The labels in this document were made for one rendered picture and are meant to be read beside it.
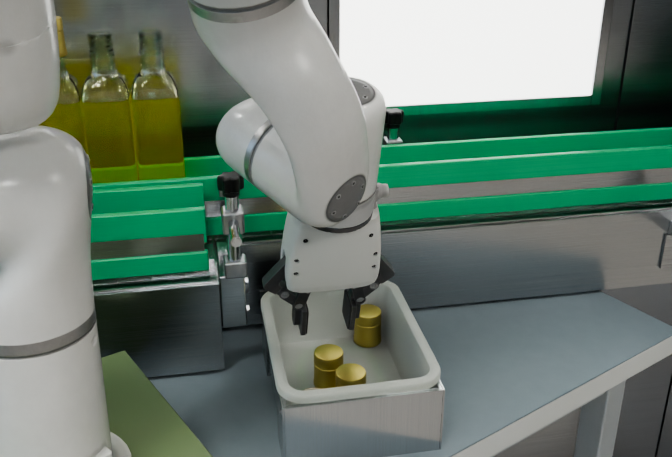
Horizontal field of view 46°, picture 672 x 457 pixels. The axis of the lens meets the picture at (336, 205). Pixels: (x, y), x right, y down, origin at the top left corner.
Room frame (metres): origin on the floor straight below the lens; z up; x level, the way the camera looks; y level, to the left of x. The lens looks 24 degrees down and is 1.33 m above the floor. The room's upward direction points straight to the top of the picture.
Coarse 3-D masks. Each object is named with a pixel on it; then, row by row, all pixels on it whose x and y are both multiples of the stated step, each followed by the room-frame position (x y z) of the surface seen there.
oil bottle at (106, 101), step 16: (96, 80) 0.92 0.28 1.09; (112, 80) 0.92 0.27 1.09; (96, 96) 0.91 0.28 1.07; (112, 96) 0.91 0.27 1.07; (128, 96) 0.92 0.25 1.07; (96, 112) 0.91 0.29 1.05; (112, 112) 0.91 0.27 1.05; (128, 112) 0.91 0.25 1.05; (96, 128) 0.90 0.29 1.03; (112, 128) 0.91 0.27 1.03; (128, 128) 0.91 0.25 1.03; (96, 144) 0.90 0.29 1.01; (112, 144) 0.91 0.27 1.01; (128, 144) 0.91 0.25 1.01; (96, 160) 0.90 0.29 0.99; (112, 160) 0.91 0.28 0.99; (128, 160) 0.91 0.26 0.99; (96, 176) 0.90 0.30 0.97; (112, 176) 0.91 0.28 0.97; (128, 176) 0.91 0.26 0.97
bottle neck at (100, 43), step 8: (96, 32) 0.94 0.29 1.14; (104, 32) 0.94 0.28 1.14; (88, 40) 0.93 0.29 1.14; (96, 40) 0.92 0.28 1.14; (104, 40) 0.92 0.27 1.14; (112, 40) 0.93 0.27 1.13; (96, 48) 0.92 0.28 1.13; (104, 48) 0.92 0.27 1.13; (112, 48) 0.93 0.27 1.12; (96, 56) 0.92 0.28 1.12; (104, 56) 0.92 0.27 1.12; (112, 56) 0.93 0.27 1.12; (96, 64) 0.92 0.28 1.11; (104, 64) 0.92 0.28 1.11; (112, 64) 0.93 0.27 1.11; (96, 72) 0.92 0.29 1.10; (104, 72) 0.92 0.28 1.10; (112, 72) 0.93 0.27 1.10
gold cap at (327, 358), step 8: (328, 344) 0.77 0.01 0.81; (320, 352) 0.76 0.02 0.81; (328, 352) 0.76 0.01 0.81; (336, 352) 0.76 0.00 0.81; (320, 360) 0.74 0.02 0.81; (328, 360) 0.74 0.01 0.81; (336, 360) 0.74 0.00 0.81; (320, 368) 0.74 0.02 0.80; (328, 368) 0.74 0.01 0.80; (336, 368) 0.74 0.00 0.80; (320, 376) 0.74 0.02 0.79; (328, 376) 0.74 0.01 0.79; (320, 384) 0.74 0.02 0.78; (328, 384) 0.74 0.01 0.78
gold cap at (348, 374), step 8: (344, 368) 0.72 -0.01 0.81; (352, 368) 0.72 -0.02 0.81; (360, 368) 0.72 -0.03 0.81; (336, 376) 0.71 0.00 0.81; (344, 376) 0.71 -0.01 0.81; (352, 376) 0.71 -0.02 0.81; (360, 376) 0.71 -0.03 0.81; (336, 384) 0.71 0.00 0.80; (344, 384) 0.70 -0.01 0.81; (352, 384) 0.70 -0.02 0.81
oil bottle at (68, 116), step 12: (60, 84) 0.90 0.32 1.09; (72, 84) 0.91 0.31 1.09; (60, 96) 0.90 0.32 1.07; (72, 96) 0.90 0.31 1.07; (60, 108) 0.90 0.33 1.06; (72, 108) 0.90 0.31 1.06; (48, 120) 0.90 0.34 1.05; (60, 120) 0.90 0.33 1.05; (72, 120) 0.90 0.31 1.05; (72, 132) 0.90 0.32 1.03; (84, 132) 0.91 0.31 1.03; (84, 144) 0.91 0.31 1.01
